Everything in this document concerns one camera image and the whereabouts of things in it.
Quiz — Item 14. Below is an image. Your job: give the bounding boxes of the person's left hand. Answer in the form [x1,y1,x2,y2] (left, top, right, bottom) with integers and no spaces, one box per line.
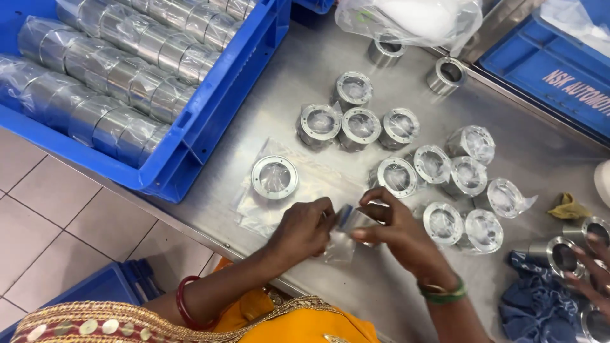
[266,198,339,268]

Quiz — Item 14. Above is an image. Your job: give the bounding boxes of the person's right hand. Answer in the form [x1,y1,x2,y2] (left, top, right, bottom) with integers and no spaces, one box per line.
[350,187,459,287]

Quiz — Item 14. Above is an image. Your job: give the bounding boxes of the small clear plastic bag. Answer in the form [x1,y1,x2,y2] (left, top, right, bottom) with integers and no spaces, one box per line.
[320,231,359,265]

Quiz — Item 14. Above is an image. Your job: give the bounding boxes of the bare flanged metal sleeve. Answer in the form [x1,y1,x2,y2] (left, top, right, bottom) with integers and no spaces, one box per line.
[367,34,408,68]
[334,204,382,247]
[526,236,586,280]
[425,56,469,96]
[251,155,299,201]
[562,217,610,254]
[579,305,610,343]

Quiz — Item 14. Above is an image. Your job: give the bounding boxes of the stack of clear plastic bags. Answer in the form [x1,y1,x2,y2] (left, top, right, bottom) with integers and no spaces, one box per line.
[234,137,356,239]

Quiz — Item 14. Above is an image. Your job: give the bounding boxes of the green and gold bangles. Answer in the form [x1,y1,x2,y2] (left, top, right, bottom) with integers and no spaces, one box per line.
[418,275,469,306]

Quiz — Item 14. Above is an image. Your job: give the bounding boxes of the orange embroidered garment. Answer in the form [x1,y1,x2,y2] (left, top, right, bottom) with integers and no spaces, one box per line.
[10,257,382,343]

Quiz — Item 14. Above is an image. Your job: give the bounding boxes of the group of bagged metal sleeves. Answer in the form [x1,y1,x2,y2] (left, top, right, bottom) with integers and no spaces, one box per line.
[296,71,539,256]

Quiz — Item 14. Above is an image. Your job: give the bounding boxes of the red bangle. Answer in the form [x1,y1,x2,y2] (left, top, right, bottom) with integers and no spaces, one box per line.
[175,275,216,331]

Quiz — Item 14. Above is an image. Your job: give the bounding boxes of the blue cloth rag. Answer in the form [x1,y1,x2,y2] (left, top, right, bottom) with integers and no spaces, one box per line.
[499,251,586,343]

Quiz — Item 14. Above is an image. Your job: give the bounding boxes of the large blue plastic crate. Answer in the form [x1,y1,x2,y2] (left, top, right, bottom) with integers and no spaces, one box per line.
[0,0,292,205]

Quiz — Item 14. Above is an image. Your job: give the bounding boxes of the yellow cloth rag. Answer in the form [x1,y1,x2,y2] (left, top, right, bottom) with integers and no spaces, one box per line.
[546,192,593,221]

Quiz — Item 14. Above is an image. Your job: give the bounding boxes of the white roll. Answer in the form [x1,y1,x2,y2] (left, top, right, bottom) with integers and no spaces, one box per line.
[593,159,610,209]

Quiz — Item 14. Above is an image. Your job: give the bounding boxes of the low blue plastic crate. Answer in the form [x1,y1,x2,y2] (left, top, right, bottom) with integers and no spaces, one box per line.
[0,259,165,343]

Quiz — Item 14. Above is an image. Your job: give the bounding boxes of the blue crate with pink print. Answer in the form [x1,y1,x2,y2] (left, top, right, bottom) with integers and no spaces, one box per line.
[477,10,610,141]

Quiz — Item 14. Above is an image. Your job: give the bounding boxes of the large plastic bag white contents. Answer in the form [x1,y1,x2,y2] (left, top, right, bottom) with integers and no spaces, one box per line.
[335,0,484,58]

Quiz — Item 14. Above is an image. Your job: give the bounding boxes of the blue crate corner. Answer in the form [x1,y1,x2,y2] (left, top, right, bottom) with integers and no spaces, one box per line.
[292,0,335,15]

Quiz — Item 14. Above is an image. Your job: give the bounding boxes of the rows of wrapped metal cylinders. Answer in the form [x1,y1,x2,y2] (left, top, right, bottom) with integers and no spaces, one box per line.
[0,0,260,168]

